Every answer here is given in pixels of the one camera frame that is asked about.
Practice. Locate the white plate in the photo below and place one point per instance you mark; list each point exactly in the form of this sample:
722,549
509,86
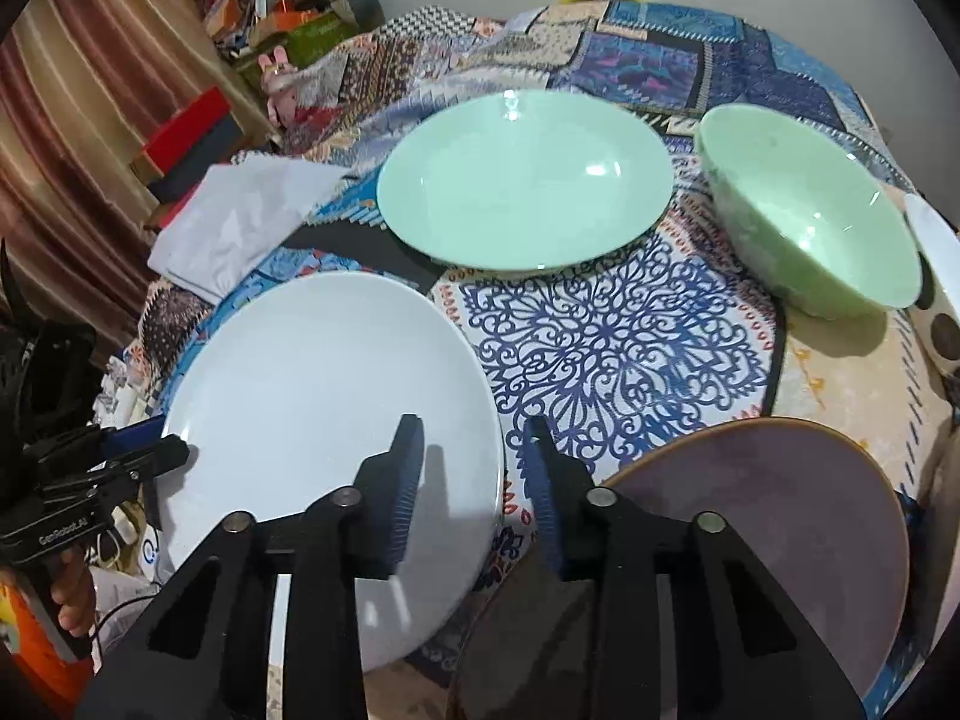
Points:
315,375

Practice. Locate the mint green shallow plate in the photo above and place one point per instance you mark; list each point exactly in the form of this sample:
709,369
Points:
525,180

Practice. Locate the purple plate with brown rim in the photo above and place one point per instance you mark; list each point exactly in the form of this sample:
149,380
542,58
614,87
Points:
787,510

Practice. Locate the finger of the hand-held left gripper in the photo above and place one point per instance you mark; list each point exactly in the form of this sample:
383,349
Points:
135,431
154,459

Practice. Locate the brown dotted white dish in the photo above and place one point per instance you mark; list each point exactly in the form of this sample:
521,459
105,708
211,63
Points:
946,334

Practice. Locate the brown striped curtain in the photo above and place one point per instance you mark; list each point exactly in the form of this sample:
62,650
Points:
75,127

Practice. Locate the blue patchwork printed blanket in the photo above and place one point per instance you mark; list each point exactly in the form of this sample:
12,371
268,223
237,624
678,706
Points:
622,337

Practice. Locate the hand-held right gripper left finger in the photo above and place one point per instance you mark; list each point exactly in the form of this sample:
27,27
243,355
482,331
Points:
409,495

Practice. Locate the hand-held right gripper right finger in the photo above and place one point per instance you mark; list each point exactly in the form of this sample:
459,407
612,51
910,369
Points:
541,495

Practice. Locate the person's left hand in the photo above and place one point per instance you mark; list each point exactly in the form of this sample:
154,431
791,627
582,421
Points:
73,596

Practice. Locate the red box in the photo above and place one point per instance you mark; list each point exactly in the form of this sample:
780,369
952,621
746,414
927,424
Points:
184,120

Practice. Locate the navy box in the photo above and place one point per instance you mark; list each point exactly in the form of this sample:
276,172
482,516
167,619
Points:
206,161

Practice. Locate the white cloth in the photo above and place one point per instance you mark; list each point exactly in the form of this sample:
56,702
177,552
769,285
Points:
232,225

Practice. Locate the mint green deep bowl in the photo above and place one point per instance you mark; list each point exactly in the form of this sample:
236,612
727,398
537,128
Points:
795,202

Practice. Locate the green cardboard box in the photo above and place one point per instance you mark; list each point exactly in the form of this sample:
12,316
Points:
319,37

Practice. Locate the white deep bowl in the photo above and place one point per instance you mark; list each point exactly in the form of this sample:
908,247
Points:
934,240

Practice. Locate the pink rabbit toy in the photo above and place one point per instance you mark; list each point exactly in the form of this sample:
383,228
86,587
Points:
279,79

